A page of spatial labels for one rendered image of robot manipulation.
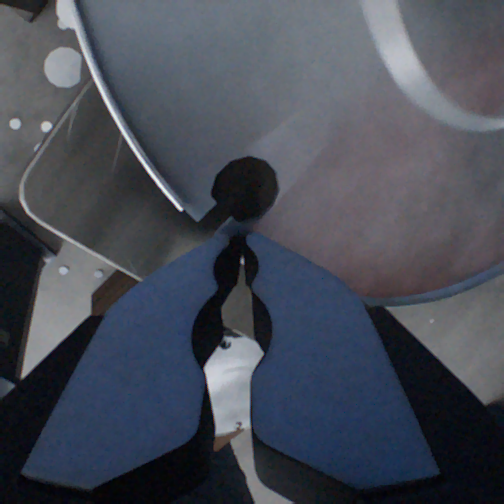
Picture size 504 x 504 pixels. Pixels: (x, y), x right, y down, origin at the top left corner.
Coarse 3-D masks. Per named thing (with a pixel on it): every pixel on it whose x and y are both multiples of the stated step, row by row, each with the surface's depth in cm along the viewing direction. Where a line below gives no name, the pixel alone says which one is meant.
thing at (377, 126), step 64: (128, 0) 9; (192, 0) 9; (256, 0) 10; (320, 0) 10; (384, 0) 10; (448, 0) 11; (128, 64) 10; (192, 64) 10; (256, 64) 11; (320, 64) 11; (384, 64) 12; (448, 64) 12; (128, 128) 10; (192, 128) 11; (256, 128) 12; (320, 128) 12; (384, 128) 13; (448, 128) 14; (192, 192) 12; (320, 192) 13; (384, 192) 14; (448, 192) 15; (320, 256) 15; (384, 256) 16; (448, 256) 17
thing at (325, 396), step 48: (288, 288) 9; (336, 288) 9; (288, 336) 8; (336, 336) 7; (288, 384) 7; (336, 384) 7; (384, 384) 6; (288, 432) 6; (336, 432) 6; (384, 432) 6; (288, 480) 6; (336, 480) 5; (384, 480) 5; (432, 480) 5
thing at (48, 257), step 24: (0, 216) 81; (0, 240) 75; (24, 240) 84; (0, 264) 70; (24, 264) 78; (48, 264) 91; (0, 288) 66; (24, 288) 73; (0, 312) 62; (24, 312) 68; (0, 336) 58; (24, 336) 65; (0, 360) 55; (0, 384) 52
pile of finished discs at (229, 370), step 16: (224, 336) 70; (240, 336) 70; (224, 352) 71; (240, 352) 73; (256, 352) 74; (208, 368) 72; (224, 368) 73; (240, 368) 74; (208, 384) 74; (224, 384) 75; (240, 384) 76; (224, 400) 77; (240, 400) 79; (224, 416) 81; (240, 416) 83; (224, 432) 84
